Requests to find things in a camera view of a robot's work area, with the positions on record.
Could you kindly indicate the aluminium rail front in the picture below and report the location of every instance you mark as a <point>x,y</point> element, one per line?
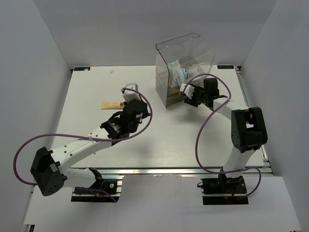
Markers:
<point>147,159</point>

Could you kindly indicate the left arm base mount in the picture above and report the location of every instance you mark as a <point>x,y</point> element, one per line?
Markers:
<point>101,191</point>

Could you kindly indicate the beige makeup tube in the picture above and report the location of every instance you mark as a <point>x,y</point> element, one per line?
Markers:
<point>111,105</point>

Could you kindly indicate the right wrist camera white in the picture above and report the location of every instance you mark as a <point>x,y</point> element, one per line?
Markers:
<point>187,90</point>

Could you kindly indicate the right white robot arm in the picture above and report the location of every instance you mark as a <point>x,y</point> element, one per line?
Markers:
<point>248,130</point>

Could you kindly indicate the white blue sachet packet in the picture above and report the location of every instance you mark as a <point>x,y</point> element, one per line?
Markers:
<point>177,77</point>

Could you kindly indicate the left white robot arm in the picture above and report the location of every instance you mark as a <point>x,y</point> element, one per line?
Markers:
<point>53,169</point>

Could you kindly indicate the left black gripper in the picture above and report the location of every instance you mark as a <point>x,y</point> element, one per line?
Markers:
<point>145,112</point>

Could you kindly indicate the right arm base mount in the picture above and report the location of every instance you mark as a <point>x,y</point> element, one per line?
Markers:
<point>214,193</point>

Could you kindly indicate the left blue table label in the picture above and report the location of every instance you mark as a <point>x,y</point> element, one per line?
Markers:
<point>81,69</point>

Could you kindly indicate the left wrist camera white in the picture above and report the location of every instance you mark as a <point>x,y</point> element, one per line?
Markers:
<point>129,94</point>

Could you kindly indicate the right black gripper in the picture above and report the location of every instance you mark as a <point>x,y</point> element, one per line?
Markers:
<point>192,102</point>

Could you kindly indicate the clear acrylic organizer box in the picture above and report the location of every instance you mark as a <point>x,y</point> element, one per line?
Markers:
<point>190,49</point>

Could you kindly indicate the right blue table label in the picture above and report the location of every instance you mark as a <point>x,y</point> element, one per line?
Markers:
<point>225,66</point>

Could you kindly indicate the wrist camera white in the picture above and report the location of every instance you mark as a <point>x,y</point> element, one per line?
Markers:
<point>129,94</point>
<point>187,90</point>

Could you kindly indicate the blue table label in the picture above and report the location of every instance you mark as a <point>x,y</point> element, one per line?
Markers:
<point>225,66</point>
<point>81,69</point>

